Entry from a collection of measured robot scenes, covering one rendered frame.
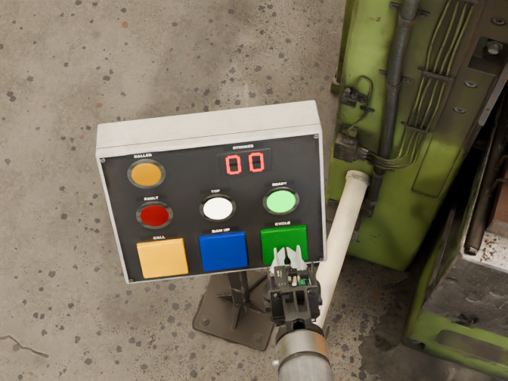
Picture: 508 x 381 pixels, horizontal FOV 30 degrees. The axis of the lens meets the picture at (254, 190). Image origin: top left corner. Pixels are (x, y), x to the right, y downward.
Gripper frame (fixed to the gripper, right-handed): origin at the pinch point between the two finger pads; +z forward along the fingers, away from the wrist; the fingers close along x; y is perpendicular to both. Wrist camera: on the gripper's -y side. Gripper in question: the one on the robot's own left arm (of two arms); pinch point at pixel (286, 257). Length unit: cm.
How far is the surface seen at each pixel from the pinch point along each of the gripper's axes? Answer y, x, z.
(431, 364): -91, -38, 46
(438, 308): -44, -32, 23
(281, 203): 9.2, 0.0, 2.8
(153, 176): 17.6, 19.0, 2.8
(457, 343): -77, -43, 40
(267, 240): 1.8, 2.6, 2.5
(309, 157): 17.5, -4.9, 3.2
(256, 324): -83, 6, 59
